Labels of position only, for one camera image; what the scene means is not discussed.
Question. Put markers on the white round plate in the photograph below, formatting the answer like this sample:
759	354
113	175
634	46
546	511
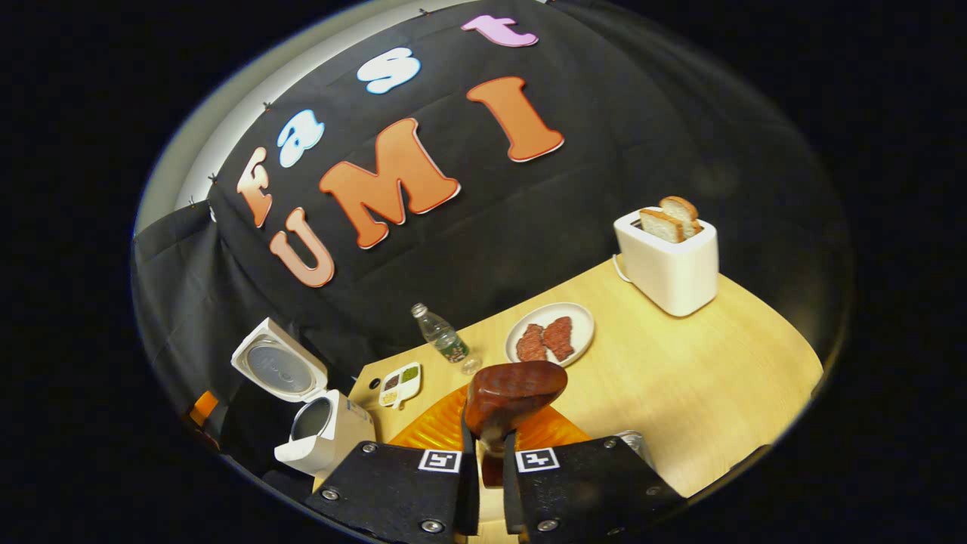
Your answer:
582	321

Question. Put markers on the white rice cooker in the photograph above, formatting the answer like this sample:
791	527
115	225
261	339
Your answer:
332	434

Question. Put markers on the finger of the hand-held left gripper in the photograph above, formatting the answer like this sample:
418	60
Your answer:
204	410

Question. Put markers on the white sectioned grain dish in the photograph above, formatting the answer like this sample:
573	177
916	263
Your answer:
400	385

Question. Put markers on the white toaster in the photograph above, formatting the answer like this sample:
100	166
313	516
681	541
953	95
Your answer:
668	272

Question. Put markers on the clear plastic water bottle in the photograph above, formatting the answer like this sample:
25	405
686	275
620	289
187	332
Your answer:
446	340

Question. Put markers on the brown wooden spoon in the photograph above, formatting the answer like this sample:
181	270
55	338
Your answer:
514	393

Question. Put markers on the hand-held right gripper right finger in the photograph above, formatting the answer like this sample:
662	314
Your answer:
589	483

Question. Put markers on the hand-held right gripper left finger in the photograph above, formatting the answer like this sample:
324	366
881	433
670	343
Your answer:
393	487

